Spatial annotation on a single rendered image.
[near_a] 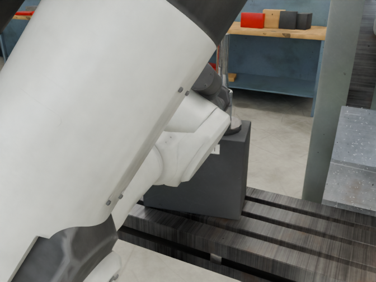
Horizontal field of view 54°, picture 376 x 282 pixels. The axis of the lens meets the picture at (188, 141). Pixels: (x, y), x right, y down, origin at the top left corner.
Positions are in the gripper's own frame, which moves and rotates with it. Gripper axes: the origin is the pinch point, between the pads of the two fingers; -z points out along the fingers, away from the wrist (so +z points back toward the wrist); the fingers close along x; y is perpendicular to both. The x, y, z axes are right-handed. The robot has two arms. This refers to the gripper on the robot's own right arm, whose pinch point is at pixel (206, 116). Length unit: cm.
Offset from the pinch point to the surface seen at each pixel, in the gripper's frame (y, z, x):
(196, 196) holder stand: -6.4, -9.9, -16.2
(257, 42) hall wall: 52, -432, 88
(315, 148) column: -26, -45, 7
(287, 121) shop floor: -33, -344, 21
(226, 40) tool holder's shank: 5.1, -2.9, 13.9
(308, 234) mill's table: -29.5, -9.7, -9.0
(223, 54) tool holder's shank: 4.2, -3.7, 11.5
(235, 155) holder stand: -8.3, -5.6, -3.5
